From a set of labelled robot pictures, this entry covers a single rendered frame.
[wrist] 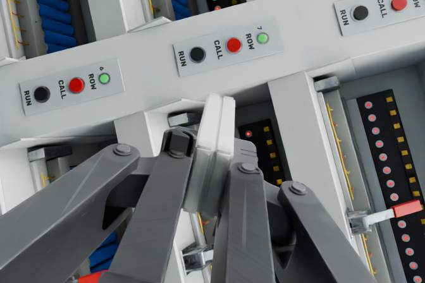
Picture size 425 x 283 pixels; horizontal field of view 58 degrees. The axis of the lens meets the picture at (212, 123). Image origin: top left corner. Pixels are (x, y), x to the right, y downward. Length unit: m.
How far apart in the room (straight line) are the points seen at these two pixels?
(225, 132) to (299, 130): 0.29
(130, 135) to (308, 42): 0.23
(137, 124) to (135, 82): 0.05
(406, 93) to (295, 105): 0.28
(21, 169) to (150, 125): 0.18
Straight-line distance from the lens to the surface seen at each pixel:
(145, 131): 0.45
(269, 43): 0.45
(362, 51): 0.47
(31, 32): 0.60
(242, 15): 0.46
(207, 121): 0.17
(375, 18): 0.48
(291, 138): 0.45
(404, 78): 0.70
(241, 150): 0.17
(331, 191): 0.45
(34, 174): 0.55
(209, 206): 0.15
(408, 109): 0.69
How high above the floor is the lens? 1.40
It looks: 3 degrees down
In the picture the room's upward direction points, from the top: 76 degrees clockwise
